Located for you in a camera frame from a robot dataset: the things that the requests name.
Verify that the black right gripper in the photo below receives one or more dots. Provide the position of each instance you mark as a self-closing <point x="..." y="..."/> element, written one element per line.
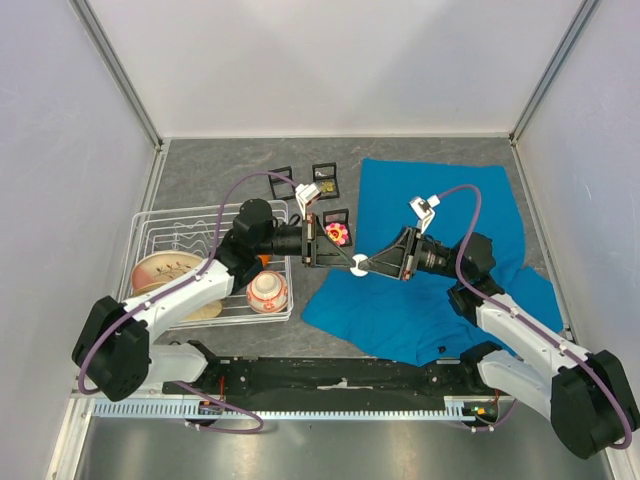
<point x="399" y="259"/>

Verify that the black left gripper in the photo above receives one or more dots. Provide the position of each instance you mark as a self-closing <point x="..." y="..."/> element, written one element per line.
<point x="321" y="252"/>

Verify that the pink flower smiley brooch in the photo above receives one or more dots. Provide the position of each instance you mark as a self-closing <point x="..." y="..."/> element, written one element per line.
<point x="338" y="233"/>

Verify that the blue t-shirt garment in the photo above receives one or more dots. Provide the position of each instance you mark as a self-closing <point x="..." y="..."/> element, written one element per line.
<point x="413" y="322"/>

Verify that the gold leaf brooch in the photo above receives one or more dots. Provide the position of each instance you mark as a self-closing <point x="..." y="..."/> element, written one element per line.
<point x="327" y="187"/>

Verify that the round silver badge brooch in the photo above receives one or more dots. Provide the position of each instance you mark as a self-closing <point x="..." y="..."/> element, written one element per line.
<point x="358" y="267"/>

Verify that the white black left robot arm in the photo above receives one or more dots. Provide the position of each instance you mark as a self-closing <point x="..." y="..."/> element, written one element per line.
<point x="115" y="351"/>

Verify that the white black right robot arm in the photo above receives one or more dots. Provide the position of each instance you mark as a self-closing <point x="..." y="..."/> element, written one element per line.
<point x="585" y="396"/>

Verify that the orange bowl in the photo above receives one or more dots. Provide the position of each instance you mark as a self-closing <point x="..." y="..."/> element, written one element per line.
<point x="265" y="258"/>

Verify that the white red patterned bowl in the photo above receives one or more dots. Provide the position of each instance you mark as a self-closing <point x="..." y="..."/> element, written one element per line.
<point x="268" y="292"/>

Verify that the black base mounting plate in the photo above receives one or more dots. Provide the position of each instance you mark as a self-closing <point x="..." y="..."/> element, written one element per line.
<point x="245" y="376"/>

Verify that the cream floral plate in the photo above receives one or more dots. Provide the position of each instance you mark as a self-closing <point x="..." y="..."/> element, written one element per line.
<point x="207" y="312"/>

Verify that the pink beige floral plate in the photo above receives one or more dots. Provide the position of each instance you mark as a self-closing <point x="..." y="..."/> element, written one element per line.
<point x="162" y="267"/>

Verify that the black frame stand near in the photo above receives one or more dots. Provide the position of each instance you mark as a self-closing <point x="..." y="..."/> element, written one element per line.
<point x="337" y="215"/>

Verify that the black frame stand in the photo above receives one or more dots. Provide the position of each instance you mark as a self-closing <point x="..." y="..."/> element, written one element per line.
<point x="282" y="184"/>
<point x="324" y="172"/>
<point x="337" y="215"/>

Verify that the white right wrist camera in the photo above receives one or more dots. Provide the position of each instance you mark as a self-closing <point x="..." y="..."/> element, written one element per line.
<point x="424" y="209"/>

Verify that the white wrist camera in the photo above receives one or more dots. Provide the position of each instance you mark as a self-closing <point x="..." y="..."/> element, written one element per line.
<point x="424" y="209"/>
<point x="306" y="195"/>

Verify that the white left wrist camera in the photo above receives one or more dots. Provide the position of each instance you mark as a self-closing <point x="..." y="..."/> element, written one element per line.
<point x="306" y="195"/>

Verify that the black frame stand middle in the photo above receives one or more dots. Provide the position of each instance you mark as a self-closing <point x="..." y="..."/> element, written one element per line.
<point x="324" y="172"/>

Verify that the black frame stand left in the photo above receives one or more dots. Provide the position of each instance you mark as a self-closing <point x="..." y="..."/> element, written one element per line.
<point x="282" y="184"/>

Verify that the slotted cable duct rail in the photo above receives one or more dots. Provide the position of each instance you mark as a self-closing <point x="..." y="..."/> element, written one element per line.
<point x="193" y="408"/>

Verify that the white wire dish rack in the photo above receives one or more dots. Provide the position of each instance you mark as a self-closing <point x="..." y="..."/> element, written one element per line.
<point x="188" y="230"/>

